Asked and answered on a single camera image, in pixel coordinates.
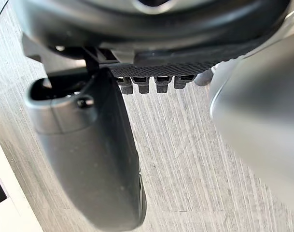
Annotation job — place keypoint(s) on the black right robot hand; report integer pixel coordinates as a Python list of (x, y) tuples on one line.
[(93, 154)]

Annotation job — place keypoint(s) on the white cabinet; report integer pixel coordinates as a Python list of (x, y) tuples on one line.
[(6, 205)]

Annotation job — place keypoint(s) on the silver robot leg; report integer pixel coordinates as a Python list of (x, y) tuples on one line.
[(260, 125)]

